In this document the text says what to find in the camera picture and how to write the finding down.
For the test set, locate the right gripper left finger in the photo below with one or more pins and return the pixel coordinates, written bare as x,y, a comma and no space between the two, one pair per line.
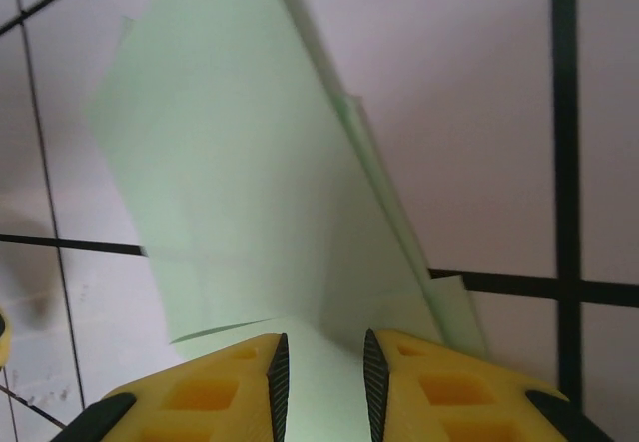
199,402

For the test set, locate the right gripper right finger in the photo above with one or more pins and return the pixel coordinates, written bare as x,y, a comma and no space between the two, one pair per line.
449,402

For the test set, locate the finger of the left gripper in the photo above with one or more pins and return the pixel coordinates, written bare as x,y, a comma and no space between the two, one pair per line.
4,337

